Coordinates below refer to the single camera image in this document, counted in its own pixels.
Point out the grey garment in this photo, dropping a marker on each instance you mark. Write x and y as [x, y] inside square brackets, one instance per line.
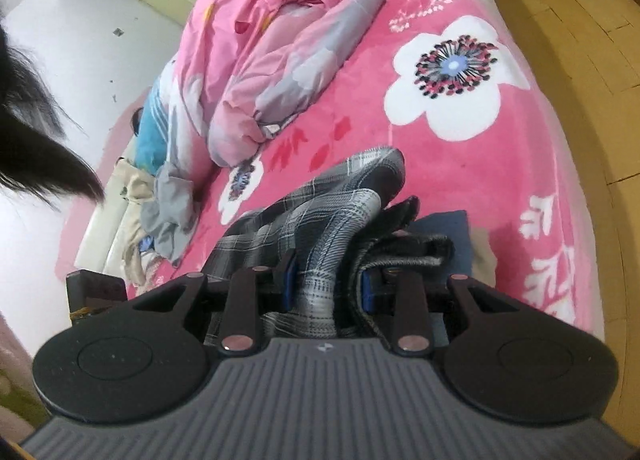
[167, 210]

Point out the pink floral blanket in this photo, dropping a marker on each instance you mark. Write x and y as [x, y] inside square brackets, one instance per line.
[475, 139]

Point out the light blue cloth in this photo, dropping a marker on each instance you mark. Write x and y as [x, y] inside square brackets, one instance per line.
[146, 243]

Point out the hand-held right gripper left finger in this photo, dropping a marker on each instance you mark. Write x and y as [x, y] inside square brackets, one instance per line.
[287, 280]

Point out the person's dark hair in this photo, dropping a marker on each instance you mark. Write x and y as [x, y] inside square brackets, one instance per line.
[35, 139]

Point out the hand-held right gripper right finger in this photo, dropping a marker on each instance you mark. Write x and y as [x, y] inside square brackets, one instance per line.
[367, 290]

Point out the pink printed duvet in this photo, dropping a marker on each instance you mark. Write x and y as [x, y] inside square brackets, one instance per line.
[280, 39]

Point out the beige jacket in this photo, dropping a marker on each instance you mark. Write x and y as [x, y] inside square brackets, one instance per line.
[130, 190]

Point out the small beige cloth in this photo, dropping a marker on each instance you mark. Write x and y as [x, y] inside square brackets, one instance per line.
[484, 255]

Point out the blue denim jeans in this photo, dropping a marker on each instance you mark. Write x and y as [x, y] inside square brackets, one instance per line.
[445, 232]

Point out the black white plaid shirt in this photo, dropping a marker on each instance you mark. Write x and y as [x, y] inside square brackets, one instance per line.
[320, 235]

